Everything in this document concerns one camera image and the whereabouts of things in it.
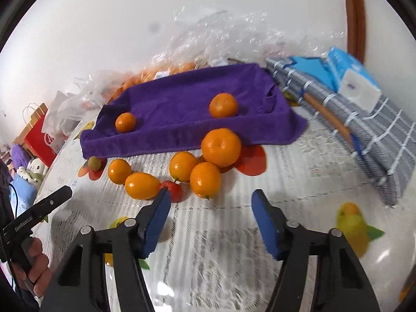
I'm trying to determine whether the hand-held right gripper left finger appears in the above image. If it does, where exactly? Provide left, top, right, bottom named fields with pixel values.
left=39, top=188, right=172, bottom=312

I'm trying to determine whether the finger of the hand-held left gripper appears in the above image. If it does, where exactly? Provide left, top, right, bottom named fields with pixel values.
left=1, top=185, right=73, bottom=238

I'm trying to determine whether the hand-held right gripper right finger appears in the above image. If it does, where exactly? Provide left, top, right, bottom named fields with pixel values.
left=251, top=189, right=381, bottom=312

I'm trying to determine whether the small red fruit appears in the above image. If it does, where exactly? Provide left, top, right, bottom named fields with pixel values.
left=159, top=180, right=183, bottom=204

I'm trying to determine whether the oval orange kumquat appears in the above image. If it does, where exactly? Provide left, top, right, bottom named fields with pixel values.
left=124, top=172, right=161, bottom=200

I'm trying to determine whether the small orange mandarin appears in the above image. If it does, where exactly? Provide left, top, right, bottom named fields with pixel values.
left=115, top=112, right=137, bottom=134
left=107, top=159, right=133, bottom=185

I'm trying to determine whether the large orange mandarin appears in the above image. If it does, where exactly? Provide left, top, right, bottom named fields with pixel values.
left=200, top=128, right=243, bottom=168

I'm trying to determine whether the purple towel covered tray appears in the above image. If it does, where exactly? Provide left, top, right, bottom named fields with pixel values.
left=80, top=63, right=308, bottom=160

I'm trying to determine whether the person's left hand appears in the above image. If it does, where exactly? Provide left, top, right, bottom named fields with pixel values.
left=7, top=237, right=53, bottom=298

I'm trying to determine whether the purple plush toy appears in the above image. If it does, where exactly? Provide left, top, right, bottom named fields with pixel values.
left=11, top=145, right=31, bottom=170

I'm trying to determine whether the fruit print tablecloth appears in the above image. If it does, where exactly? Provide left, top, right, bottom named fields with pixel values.
left=32, top=117, right=416, bottom=312

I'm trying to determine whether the red paper bag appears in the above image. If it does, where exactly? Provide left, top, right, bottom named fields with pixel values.
left=22, top=103, right=70, bottom=168

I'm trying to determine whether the white plastic bag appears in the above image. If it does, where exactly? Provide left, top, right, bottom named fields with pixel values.
left=41, top=90, right=85, bottom=137

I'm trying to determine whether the empty clear plastic bag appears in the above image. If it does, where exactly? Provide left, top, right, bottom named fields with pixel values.
left=73, top=70, right=131, bottom=111

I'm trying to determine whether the brown wooden stick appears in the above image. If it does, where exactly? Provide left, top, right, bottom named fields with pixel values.
left=302, top=92, right=366, bottom=157

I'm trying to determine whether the grey checked cloth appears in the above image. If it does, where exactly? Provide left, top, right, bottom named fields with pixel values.
left=266, top=57, right=416, bottom=206

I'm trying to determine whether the clear bag of mandarins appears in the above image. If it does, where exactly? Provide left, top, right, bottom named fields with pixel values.
left=107, top=60, right=202, bottom=101

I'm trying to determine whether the blue tissue pack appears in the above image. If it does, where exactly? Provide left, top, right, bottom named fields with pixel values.
left=323, top=47, right=382, bottom=111

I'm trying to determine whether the crumpled clear plastic wrap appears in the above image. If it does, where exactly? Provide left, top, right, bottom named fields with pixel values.
left=153, top=6, right=345, bottom=69

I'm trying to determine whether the black cable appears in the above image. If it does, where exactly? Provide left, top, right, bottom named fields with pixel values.
left=8, top=182, right=20, bottom=222

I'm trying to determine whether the brown wooden door frame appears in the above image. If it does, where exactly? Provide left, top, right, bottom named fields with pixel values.
left=340, top=0, right=366, bottom=64

